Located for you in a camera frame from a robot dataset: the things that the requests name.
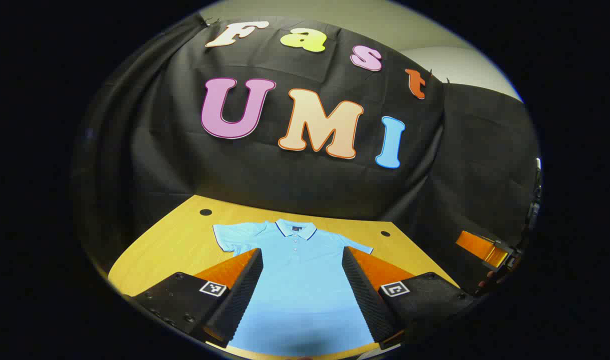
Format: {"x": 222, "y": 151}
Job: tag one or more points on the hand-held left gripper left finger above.
{"x": 242, "y": 295}

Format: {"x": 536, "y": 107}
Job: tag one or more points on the light blue polo T-shirt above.
{"x": 305, "y": 270}

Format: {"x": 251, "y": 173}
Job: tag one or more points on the black backdrop cloth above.
{"x": 285, "y": 175}

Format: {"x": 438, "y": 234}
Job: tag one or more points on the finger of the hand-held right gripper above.
{"x": 477, "y": 246}

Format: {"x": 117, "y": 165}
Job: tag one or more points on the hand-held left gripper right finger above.
{"x": 362, "y": 295}

